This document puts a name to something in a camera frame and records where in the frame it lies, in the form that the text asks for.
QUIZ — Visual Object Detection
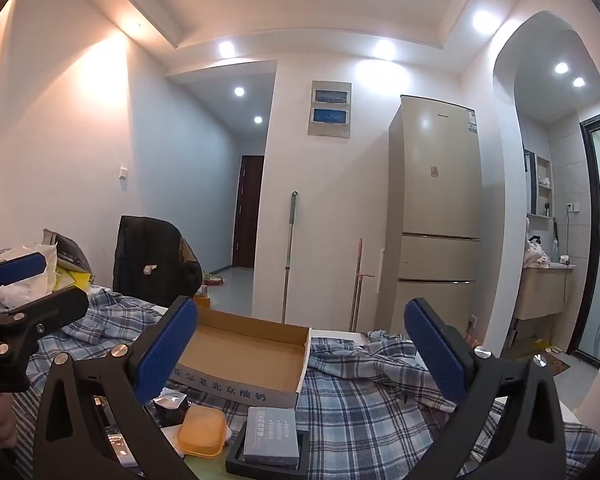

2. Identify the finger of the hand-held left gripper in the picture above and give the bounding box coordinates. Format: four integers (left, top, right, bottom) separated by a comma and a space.
0, 252, 48, 306
0, 287, 90, 357

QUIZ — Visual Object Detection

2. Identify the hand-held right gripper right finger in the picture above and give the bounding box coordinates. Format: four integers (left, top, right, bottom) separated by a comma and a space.
404, 297, 568, 480

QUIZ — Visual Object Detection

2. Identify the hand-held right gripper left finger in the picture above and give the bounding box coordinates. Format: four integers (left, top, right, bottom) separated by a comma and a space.
32, 296, 201, 480

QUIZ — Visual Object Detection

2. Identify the black box with silver top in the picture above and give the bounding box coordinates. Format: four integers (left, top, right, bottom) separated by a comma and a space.
152, 391, 188, 428

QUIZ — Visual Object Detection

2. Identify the printed cardboard box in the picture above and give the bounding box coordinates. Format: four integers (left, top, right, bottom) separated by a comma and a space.
167, 307, 312, 408

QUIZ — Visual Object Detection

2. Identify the orange soap box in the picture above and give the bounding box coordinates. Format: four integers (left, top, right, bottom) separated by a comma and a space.
175, 404, 231, 458

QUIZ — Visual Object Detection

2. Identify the green pad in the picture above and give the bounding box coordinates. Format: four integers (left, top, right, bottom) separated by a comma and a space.
182, 452, 241, 480

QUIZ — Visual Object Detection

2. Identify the black tray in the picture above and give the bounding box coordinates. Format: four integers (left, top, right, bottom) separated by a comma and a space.
225, 422, 311, 478

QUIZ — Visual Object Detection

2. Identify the small grey box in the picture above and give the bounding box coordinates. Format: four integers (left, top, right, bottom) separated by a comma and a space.
242, 406, 301, 465

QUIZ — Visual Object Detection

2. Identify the white plastic bag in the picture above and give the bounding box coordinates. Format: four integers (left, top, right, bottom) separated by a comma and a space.
0, 242, 61, 311

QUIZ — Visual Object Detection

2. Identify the yellow bag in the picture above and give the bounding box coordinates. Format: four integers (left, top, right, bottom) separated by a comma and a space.
55, 265, 93, 293

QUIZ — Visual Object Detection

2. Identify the grey bag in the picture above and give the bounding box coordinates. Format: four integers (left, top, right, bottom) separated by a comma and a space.
42, 229, 93, 273

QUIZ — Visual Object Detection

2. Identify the blue plaid blanket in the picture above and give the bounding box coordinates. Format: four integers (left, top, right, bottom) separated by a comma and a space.
10, 285, 600, 480

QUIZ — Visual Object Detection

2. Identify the brown patterned cloth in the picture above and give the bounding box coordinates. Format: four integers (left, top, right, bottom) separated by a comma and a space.
177, 237, 203, 267

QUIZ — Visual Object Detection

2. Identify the black jacket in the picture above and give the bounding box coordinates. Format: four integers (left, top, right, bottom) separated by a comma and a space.
112, 215, 203, 306

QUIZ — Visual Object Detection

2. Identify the brown doormat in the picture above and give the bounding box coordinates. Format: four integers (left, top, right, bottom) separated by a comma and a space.
530, 352, 571, 376

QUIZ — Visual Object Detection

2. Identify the beige vanity cabinet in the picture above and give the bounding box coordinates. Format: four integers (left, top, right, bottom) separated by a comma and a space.
512, 265, 576, 321

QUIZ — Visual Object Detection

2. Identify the pale cloth pile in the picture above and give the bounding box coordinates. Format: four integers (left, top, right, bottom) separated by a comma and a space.
522, 237, 551, 268

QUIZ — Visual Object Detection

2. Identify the beige refrigerator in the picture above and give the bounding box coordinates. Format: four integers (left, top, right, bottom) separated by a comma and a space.
377, 94, 482, 333

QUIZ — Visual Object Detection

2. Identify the dark brown door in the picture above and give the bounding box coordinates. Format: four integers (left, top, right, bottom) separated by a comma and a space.
232, 155, 265, 268

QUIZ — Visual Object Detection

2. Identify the bathroom mirror cabinet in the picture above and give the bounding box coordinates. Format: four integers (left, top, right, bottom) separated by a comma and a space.
524, 149, 556, 218

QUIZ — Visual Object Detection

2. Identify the grey electrical panel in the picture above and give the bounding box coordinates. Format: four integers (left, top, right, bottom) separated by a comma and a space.
307, 80, 353, 138

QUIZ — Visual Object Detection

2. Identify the metal mop handle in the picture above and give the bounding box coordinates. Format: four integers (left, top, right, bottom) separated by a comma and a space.
281, 191, 299, 323

